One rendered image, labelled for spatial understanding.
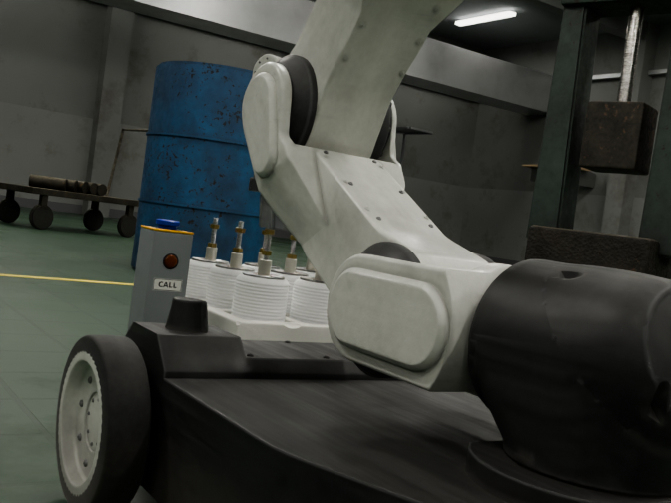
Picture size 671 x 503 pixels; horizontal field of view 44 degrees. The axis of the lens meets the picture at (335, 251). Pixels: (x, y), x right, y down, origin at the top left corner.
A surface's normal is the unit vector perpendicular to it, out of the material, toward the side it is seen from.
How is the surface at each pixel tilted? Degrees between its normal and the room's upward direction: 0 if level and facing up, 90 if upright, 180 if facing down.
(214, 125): 90
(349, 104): 111
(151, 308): 90
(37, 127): 90
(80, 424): 90
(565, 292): 46
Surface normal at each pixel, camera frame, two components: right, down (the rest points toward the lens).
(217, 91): 0.11, 0.05
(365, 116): 0.46, 0.45
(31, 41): 0.54, 0.11
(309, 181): 0.54, -0.41
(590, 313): -0.57, -0.58
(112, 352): 0.32, -0.86
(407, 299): -0.83, -0.09
